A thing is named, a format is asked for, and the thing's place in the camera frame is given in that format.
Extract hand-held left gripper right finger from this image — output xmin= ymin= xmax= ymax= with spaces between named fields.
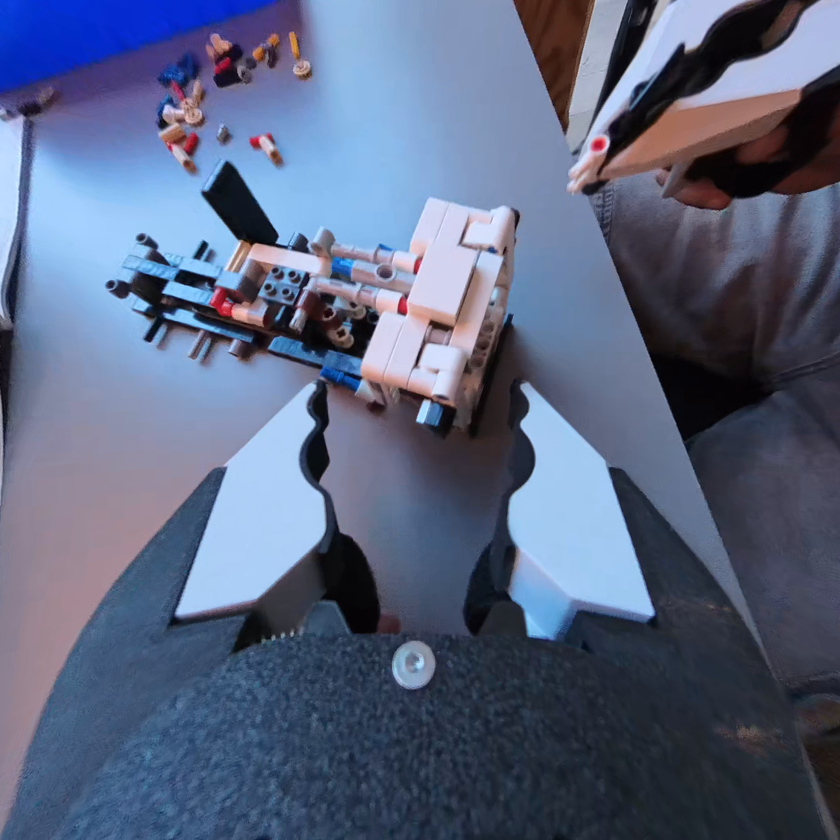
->
xmin=504 ymin=381 xmax=657 ymax=641

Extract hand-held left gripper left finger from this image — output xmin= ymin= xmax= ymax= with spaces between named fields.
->
xmin=172 ymin=381 xmax=341 ymax=634

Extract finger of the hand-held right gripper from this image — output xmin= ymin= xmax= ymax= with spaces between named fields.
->
xmin=591 ymin=0 xmax=840 ymax=193
xmin=579 ymin=0 xmax=824 ymax=161

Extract white and red lego connector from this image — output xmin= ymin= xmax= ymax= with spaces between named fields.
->
xmin=566 ymin=133 xmax=613 ymax=196

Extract white black lego truck model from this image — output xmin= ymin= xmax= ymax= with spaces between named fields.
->
xmin=104 ymin=159 xmax=522 ymax=439

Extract pile of small colourful lego pieces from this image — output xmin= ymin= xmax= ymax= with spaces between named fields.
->
xmin=154 ymin=29 xmax=316 ymax=177

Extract lego instruction booklet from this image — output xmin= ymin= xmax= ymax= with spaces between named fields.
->
xmin=0 ymin=115 xmax=35 ymax=329

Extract person's right hand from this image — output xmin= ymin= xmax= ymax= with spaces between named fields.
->
xmin=655 ymin=120 xmax=840 ymax=212

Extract person's grey jeans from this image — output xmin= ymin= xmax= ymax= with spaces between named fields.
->
xmin=587 ymin=172 xmax=840 ymax=693

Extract blue plastic bin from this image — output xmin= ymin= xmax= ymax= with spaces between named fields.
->
xmin=0 ymin=0 xmax=293 ymax=94

